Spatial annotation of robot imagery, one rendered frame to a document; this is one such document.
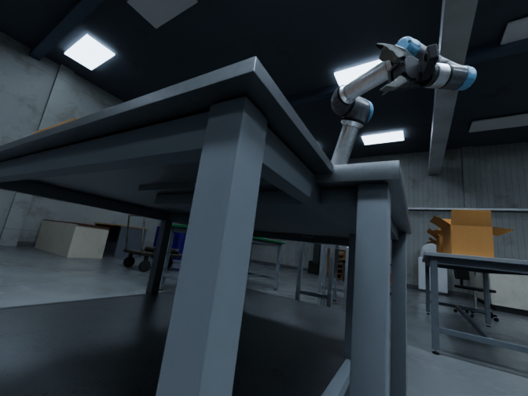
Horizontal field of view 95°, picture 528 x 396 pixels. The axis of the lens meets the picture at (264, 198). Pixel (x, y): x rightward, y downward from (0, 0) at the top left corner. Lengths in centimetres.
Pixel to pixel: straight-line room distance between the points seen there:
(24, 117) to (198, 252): 831
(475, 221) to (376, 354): 216
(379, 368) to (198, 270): 39
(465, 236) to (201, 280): 244
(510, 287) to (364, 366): 670
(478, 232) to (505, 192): 773
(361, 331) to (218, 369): 32
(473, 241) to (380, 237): 209
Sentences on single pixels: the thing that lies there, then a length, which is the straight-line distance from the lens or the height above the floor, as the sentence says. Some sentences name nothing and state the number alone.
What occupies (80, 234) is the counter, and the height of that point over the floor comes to 47.
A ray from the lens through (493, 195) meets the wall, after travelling 1024.
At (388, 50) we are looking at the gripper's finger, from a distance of 96.
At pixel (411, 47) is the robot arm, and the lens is 105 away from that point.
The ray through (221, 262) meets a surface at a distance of 27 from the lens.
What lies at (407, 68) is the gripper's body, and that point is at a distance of 95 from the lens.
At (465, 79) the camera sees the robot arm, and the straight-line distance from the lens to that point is 109.
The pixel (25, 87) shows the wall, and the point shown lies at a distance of 874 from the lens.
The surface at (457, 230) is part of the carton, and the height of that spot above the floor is 98.
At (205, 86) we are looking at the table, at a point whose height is 81.
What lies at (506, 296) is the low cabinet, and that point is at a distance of 719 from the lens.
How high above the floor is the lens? 62
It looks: 12 degrees up
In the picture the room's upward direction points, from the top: 7 degrees clockwise
